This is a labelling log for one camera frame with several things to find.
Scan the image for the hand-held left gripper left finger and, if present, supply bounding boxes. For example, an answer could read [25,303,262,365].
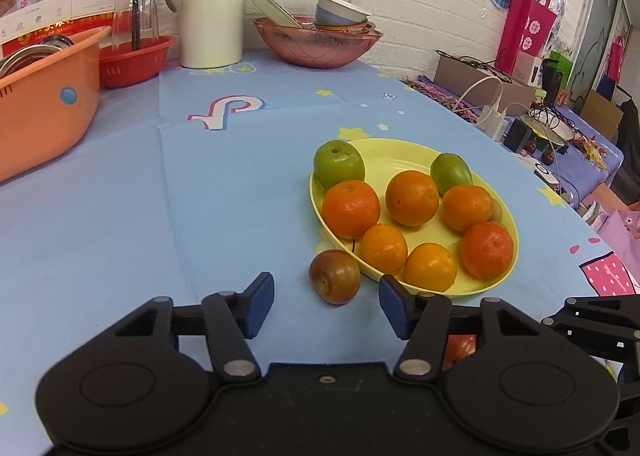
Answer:
[114,272,275,383]

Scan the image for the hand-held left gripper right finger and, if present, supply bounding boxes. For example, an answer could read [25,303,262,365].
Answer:
[378,274,540,381]

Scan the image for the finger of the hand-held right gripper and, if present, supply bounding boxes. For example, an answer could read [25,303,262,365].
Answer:
[541,295,640,362]

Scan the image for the red green plum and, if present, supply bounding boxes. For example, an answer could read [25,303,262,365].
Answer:
[308,249,361,306]
[444,335,478,371]

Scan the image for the dark orange tangerine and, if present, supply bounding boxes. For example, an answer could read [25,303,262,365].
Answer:
[460,221,515,280]
[321,180,382,240]

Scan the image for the green mango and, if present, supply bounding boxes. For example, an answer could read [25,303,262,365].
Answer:
[430,152,473,197]

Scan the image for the yellow plastic plate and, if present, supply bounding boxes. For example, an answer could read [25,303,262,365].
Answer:
[309,137,519,298]

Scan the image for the round green apple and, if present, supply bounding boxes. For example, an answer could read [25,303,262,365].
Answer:
[313,139,366,189]

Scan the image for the blue printed tablecloth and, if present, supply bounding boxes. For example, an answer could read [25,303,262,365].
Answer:
[0,56,640,437]

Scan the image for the black power adapter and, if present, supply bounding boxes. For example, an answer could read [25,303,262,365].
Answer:
[502,118,533,153]

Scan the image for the white charger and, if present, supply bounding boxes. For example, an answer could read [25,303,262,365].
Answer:
[475,105,508,142]

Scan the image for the brown cardboard box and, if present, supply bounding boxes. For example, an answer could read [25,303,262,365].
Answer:
[580,88,625,142]

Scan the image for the dark patterned cloth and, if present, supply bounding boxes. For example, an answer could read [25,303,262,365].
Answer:
[400,75,481,124]

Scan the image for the black cylinder speaker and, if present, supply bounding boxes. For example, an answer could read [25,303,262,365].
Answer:
[542,58,563,104]

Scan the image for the pink glass bowl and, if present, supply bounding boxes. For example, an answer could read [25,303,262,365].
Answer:
[252,16,384,69]

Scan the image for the green box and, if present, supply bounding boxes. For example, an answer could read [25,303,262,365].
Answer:
[547,51,573,87]

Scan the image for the small red plastic basket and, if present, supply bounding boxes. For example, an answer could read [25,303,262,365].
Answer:
[98,35,178,89]

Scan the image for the orange plastic basket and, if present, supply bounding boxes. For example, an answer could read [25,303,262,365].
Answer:
[0,26,112,184]

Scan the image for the pale green dish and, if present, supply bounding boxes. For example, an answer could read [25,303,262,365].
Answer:
[251,0,303,29]

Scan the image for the white thermos jug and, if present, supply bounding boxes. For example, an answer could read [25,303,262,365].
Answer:
[163,0,246,70]

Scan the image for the blue white ceramic bowl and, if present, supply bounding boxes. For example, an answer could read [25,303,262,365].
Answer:
[315,0,371,27]

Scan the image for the pink gift bag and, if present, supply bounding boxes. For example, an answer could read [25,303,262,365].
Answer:
[500,0,558,72]

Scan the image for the glass pitcher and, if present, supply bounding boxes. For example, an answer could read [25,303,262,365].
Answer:
[111,0,161,53]

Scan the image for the metal bowl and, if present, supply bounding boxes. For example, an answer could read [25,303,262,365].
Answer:
[0,34,76,82]

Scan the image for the white cable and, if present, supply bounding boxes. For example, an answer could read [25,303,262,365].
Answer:
[457,76,503,109]

